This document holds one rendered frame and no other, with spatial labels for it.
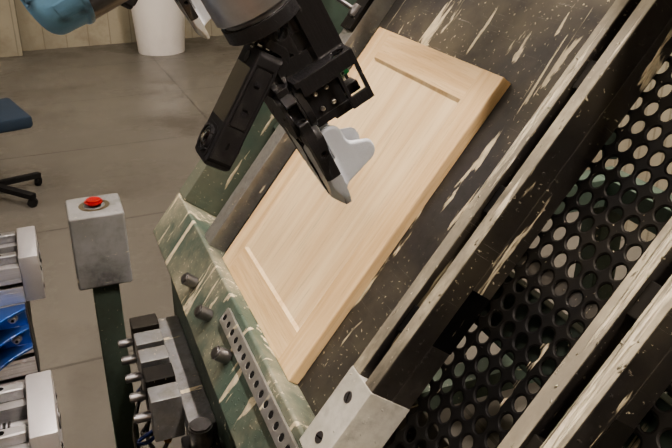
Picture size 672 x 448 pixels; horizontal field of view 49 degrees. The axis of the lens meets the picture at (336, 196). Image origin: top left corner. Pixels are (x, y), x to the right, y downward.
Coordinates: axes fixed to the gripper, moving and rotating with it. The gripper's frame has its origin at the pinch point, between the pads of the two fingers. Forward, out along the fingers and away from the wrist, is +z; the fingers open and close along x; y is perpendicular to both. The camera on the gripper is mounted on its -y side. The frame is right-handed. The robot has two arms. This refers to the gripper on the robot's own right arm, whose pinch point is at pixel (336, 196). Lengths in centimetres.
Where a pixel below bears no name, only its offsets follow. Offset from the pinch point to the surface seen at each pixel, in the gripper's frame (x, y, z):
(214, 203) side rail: 98, -11, 42
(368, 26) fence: 74, 35, 16
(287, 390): 23.6, -17.5, 37.8
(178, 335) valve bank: 69, -32, 48
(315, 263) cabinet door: 40, -2, 33
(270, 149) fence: 76, 5, 28
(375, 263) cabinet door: 26.3, 4.3, 30.0
